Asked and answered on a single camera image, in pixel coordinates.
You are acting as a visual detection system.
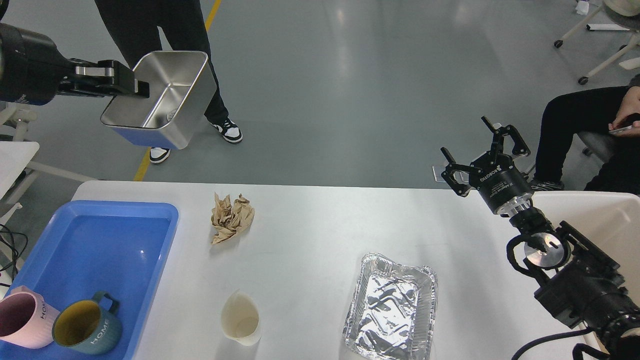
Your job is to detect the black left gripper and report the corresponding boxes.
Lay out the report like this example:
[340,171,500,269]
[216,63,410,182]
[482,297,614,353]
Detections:
[0,23,150,106]

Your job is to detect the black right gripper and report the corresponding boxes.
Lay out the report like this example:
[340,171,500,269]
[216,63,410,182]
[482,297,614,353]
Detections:
[440,116,535,216]

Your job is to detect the square stainless steel tin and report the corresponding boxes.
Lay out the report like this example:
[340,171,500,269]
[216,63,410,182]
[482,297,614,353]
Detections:
[100,51,217,150]

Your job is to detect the aluminium foil tray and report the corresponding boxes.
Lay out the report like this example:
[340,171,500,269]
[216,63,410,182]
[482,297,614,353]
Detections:
[343,253,438,360]

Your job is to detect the teal mug yellow inside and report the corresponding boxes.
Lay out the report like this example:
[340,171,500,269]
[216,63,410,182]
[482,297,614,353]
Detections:
[51,291,122,355]

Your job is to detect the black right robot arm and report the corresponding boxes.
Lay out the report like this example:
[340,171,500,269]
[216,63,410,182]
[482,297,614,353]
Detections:
[441,116,640,360]

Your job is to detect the clear floor plate left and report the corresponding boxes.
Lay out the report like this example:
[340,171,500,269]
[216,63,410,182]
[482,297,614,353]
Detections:
[432,165,446,183]

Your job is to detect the standing person in black trousers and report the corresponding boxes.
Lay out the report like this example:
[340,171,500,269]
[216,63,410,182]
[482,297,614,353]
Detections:
[95,0,243,144]

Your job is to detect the grey office chair left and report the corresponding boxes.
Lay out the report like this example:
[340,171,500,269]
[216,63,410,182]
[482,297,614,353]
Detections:
[0,101,38,142]

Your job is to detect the white side table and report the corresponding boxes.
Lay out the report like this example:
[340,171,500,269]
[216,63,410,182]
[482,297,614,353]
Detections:
[0,141,94,224]

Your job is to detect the white plastic bin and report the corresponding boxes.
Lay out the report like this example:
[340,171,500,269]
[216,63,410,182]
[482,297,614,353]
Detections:
[435,191,639,360]

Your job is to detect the seated person in black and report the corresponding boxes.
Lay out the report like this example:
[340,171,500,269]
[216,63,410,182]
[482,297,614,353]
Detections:
[530,75,640,195]

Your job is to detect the smartphone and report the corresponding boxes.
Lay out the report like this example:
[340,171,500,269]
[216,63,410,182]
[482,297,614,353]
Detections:
[608,121,640,137]

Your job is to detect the blue plastic tray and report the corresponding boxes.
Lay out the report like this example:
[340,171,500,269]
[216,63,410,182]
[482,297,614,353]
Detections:
[13,200,179,360]

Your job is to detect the crumpled brown paper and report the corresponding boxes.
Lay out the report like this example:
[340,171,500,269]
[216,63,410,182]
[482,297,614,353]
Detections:
[210,193,255,245]

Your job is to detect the white office chair right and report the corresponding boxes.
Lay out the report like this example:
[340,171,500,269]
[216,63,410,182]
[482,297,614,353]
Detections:
[553,0,639,85]

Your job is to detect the pink mug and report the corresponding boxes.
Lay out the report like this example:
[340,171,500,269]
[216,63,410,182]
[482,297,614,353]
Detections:
[0,285,60,349]

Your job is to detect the white paper cup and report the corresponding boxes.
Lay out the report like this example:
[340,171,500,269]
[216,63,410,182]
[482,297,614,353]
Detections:
[221,291,262,347]

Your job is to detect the black cables at left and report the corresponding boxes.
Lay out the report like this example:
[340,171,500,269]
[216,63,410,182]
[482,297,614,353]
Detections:
[0,222,30,273]

